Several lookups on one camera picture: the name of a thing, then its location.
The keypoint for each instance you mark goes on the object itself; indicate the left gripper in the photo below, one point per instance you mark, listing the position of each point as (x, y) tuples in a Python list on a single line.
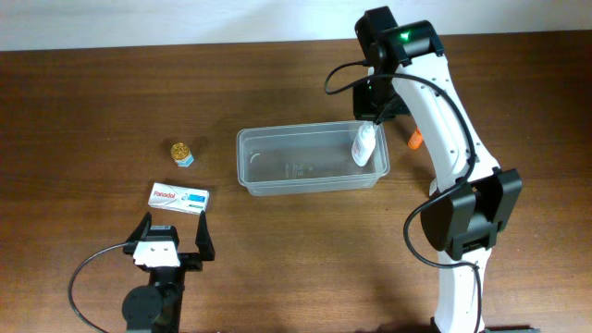
[(194, 261)]

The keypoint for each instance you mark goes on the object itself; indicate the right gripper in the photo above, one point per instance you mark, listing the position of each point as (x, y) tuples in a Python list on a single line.
[(363, 109)]

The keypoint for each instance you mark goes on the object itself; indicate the white Panadol box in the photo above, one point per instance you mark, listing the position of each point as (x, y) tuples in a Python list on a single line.
[(178, 199)]

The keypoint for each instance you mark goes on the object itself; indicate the white spray bottle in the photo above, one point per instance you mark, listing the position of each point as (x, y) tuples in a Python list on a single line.
[(364, 143)]

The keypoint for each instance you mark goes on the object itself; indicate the orange tablet tube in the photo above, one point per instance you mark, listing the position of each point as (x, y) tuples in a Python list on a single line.
[(416, 140)]

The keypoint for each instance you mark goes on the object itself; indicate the dark bottle white cap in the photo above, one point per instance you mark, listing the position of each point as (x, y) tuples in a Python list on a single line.
[(433, 187)]

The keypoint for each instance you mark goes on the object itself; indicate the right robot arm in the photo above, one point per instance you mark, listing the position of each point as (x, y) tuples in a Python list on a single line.
[(472, 197)]

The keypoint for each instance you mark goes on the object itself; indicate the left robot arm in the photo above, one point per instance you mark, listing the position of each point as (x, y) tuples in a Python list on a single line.
[(156, 306)]

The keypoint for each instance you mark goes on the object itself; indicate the clear plastic container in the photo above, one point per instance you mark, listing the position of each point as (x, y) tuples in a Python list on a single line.
[(306, 158)]

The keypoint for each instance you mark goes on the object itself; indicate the gold lid small jar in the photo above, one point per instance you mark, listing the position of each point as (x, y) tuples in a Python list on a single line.
[(181, 154)]

